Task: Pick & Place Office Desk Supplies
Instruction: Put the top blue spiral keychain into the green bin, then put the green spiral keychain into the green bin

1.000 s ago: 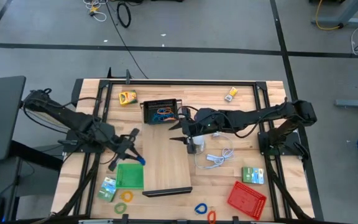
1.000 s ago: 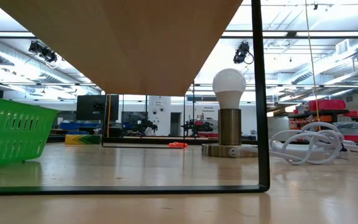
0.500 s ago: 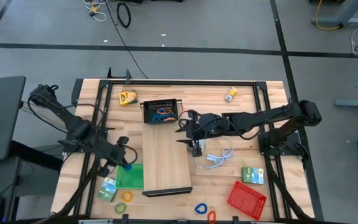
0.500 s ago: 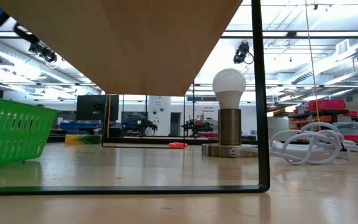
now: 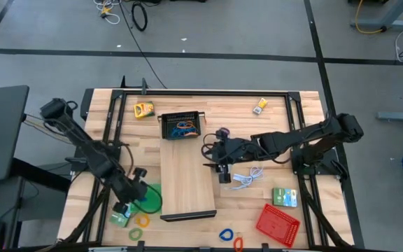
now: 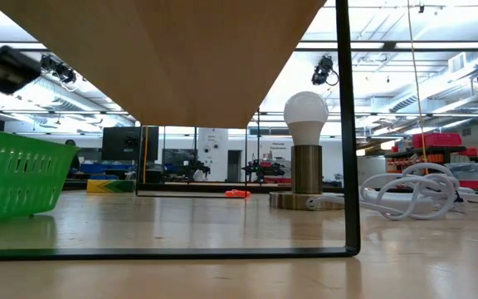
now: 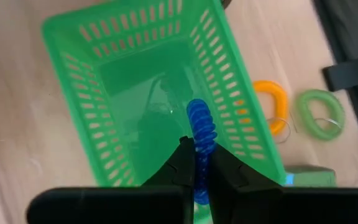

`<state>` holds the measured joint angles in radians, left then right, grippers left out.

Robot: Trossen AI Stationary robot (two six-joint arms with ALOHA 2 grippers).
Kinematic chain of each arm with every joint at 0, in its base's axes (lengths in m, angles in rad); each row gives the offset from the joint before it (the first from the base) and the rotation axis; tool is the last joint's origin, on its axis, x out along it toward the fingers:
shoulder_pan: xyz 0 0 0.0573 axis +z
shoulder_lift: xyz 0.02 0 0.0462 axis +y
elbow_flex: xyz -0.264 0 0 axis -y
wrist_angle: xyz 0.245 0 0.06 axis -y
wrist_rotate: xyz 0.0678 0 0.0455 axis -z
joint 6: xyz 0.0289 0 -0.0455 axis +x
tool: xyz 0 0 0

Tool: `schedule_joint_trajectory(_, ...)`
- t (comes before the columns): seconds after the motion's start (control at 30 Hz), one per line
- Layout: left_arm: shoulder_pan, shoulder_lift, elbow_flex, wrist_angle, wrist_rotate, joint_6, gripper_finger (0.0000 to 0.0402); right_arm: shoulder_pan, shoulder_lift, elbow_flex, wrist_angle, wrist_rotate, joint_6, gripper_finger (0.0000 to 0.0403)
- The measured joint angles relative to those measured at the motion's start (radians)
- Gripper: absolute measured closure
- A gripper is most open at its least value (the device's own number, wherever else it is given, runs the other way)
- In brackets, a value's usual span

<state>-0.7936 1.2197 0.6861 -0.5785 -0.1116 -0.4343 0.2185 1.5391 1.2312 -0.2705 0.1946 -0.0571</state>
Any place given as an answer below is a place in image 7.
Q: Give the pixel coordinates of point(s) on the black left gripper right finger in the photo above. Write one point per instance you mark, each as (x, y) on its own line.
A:
(228, 175)

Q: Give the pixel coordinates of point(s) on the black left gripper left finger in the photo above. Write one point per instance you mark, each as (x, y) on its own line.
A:
(179, 171)

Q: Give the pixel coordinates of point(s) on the blue coil wristband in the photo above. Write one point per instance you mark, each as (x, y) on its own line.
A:
(202, 124)

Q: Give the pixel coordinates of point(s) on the green yellow cardboard box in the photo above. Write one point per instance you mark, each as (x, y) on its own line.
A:
(315, 177)

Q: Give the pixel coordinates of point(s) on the yellow coil wristband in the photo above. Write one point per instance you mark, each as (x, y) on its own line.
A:
(280, 102)

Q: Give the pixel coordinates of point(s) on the green coil wristband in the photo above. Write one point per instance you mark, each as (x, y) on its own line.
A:
(303, 115)

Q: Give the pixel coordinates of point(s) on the green plastic basket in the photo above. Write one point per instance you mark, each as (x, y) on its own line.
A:
(135, 71)

